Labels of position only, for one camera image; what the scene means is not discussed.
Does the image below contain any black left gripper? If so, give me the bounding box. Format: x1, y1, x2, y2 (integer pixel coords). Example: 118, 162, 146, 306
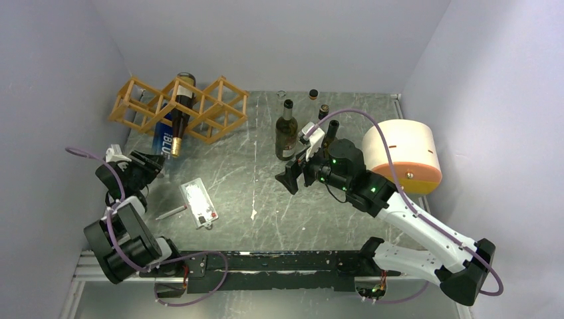
121, 150, 168, 190

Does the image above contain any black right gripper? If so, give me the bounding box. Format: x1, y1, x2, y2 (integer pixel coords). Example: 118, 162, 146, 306
275, 140, 351, 195

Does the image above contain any blue labelled clear bottle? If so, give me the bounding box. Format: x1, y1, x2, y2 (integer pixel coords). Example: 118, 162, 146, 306
152, 122, 173, 160

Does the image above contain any dark bottle silver cap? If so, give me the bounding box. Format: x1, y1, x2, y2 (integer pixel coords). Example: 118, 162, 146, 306
275, 99, 298, 161

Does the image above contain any clear round glass bottle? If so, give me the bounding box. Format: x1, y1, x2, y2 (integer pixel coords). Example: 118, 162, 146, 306
297, 89, 319, 140

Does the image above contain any dark green wine bottle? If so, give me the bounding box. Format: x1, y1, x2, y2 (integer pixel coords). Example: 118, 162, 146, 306
324, 120, 340, 147

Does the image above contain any clear whisky bottle black label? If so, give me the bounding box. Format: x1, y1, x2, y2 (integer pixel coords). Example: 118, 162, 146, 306
314, 104, 329, 130

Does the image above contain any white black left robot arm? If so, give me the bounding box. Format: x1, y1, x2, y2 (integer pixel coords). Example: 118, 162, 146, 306
84, 148, 184, 284

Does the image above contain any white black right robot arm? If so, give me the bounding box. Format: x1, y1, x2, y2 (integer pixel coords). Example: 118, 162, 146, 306
275, 139, 496, 306

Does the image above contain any wooden wine rack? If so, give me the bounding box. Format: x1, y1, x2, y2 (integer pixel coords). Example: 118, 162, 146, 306
108, 76, 250, 144

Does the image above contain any red wine bottle gold cap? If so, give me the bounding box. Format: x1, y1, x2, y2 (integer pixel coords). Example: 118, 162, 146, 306
171, 72, 196, 158

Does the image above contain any white pink marker pen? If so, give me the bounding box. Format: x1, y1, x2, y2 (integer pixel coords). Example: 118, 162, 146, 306
156, 205, 187, 221

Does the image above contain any clear plastic blister package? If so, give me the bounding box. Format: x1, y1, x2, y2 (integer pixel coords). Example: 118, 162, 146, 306
180, 178, 219, 230

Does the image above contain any cream orange cylindrical drawer box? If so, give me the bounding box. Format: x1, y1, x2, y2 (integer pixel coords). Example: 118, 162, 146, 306
362, 119, 442, 195

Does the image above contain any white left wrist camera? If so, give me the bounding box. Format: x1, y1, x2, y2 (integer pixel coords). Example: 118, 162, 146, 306
104, 144, 131, 163

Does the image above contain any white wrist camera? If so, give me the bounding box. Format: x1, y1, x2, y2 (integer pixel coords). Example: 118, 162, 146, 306
298, 122, 325, 161
104, 144, 131, 163

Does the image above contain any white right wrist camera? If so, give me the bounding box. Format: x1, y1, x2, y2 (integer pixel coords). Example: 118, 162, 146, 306
298, 122, 325, 161

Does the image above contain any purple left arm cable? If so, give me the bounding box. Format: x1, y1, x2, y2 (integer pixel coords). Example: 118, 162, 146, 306
65, 147, 186, 274

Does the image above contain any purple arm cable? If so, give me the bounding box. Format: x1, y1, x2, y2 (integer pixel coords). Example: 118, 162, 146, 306
306, 108, 505, 297
65, 147, 186, 274

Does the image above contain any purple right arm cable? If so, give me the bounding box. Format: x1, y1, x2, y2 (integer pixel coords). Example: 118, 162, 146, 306
306, 108, 505, 297

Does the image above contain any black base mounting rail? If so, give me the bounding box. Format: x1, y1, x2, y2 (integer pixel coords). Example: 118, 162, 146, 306
142, 237, 384, 294

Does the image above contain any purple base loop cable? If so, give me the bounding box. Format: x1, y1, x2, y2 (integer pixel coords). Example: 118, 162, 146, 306
153, 251, 229, 308

